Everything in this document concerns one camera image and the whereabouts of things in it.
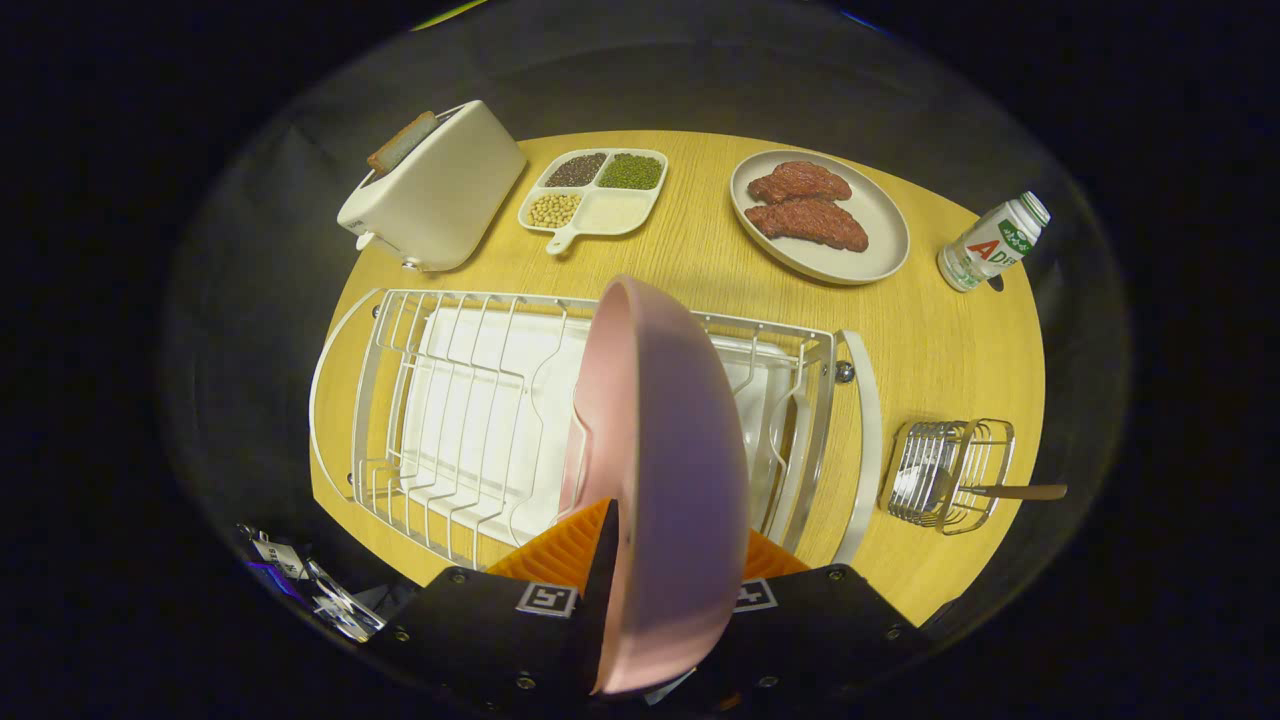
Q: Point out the red meat slice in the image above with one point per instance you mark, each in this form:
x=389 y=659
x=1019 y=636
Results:
x=800 y=182
x=810 y=225

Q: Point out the beige plate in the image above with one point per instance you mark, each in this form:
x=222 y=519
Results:
x=880 y=240

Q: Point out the brown toast slice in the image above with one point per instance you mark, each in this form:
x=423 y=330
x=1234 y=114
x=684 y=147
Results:
x=400 y=145

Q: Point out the white toaster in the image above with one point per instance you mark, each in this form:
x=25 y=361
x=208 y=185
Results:
x=440 y=200

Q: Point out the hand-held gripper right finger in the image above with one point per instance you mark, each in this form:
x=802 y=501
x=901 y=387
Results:
x=820 y=630

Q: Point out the black backdrop cloth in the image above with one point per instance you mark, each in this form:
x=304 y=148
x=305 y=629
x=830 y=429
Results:
x=700 y=80

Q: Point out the white drink bottle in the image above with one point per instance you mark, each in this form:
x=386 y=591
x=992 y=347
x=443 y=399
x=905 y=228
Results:
x=990 y=245

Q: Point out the white drip tray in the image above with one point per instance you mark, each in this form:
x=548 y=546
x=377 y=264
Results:
x=470 y=400

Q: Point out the pink plate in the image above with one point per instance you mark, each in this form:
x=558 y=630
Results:
x=670 y=480

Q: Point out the white divided bean dish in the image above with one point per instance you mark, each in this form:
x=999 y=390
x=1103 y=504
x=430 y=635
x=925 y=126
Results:
x=620 y=212

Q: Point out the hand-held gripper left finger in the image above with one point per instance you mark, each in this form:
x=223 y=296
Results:
x=470 y=630

